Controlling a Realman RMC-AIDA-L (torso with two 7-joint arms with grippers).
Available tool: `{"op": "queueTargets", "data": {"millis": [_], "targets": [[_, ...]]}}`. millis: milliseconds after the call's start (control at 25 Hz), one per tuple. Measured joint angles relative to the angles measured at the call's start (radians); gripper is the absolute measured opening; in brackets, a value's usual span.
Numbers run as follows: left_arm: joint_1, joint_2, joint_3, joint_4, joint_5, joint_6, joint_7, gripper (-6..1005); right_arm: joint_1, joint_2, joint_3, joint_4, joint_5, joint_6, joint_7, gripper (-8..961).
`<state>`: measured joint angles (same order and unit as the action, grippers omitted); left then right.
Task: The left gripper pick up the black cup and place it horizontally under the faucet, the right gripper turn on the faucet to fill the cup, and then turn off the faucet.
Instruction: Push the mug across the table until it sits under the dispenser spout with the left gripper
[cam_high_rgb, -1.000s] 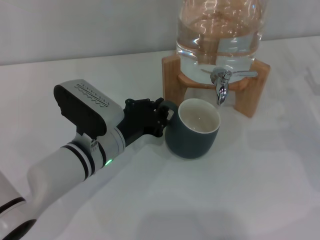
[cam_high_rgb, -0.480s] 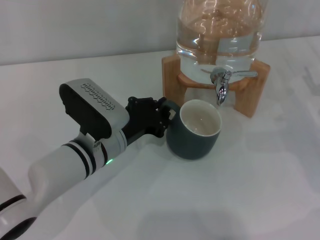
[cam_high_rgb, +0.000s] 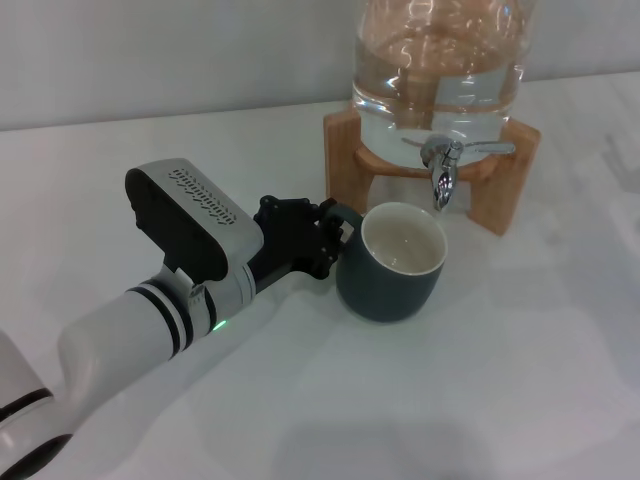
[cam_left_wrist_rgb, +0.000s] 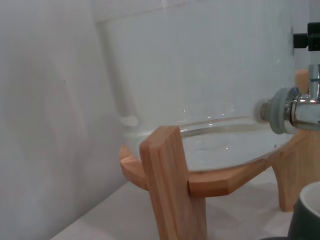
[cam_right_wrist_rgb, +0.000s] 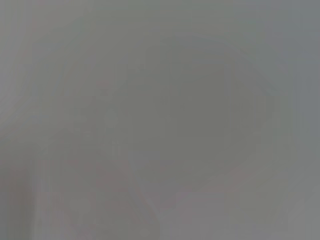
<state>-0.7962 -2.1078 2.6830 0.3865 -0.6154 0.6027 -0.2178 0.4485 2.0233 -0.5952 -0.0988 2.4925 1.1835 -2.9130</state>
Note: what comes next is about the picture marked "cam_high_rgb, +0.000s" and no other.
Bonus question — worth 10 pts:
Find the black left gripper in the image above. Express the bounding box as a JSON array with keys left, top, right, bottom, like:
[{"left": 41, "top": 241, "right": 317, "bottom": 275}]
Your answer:
[{"left": 247, "top": 195, "right": 347, "bottom": 294}]

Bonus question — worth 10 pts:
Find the dark cup with white inside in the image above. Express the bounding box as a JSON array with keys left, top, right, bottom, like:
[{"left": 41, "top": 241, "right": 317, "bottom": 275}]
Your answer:
[{"left": 327, "top": 199, "right": 448, "bottom": 323}]

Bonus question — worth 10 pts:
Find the chrome faucet with lever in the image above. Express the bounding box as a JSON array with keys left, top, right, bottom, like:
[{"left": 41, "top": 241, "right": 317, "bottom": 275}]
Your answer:
[{"left": 402, "top": 133, "right": 517, "bottom": 213}]

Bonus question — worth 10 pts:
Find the wooden jar stand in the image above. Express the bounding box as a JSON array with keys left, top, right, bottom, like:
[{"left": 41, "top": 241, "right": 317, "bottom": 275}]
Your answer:
[{"left": 323, "top": 109, "right": 542, "bottom": 236}]

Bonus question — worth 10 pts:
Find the glass water jar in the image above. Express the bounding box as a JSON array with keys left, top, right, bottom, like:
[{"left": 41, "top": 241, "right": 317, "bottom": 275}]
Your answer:
[{"left": 351, "top": 0, "right": 526, "bottom": 169}]

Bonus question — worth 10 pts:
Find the grey black wrist camera box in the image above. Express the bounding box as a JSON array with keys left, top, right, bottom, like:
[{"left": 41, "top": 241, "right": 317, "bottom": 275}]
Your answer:
[{"left": 124, "top": 158, "right": 265, "bottom": 281}]

